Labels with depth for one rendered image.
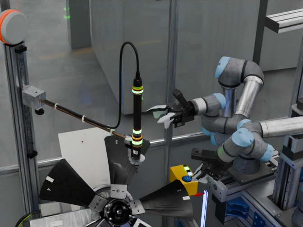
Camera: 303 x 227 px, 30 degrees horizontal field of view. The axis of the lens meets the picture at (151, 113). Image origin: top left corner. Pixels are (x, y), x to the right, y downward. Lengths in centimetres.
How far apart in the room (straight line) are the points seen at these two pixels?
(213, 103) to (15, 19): 96
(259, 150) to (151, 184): 137
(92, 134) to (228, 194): 83
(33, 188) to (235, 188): 109
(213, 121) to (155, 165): 100
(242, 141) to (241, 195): 98
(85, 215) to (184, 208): 46
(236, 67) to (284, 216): 77
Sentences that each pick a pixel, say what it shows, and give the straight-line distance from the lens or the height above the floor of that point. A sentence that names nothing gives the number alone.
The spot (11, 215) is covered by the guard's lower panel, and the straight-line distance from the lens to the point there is 343.
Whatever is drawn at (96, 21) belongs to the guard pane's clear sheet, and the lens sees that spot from 290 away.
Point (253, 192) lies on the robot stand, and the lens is 315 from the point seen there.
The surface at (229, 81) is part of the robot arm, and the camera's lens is 284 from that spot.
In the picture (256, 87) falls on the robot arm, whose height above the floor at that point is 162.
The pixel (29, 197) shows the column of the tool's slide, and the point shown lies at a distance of 315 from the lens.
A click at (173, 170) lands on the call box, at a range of 304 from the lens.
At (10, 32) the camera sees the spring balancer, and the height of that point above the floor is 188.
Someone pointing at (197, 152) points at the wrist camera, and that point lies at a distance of 234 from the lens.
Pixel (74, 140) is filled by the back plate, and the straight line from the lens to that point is 282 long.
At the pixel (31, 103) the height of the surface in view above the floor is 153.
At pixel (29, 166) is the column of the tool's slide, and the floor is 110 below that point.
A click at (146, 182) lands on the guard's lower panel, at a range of 352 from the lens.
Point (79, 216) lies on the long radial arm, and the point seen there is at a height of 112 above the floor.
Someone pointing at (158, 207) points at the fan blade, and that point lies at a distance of 263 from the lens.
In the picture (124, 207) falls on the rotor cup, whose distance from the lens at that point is 256.
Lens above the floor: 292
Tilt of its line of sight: 32 degrees down
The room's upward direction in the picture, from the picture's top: 2 degrees clockwise
